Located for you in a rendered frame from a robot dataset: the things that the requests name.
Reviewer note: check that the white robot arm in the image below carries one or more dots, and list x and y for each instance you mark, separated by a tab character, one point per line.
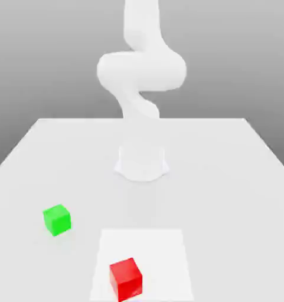
141	70

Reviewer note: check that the small green cube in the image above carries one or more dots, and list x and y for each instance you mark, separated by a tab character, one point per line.
57	220

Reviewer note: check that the small red cube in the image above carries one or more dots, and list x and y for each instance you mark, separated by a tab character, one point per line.
125	279

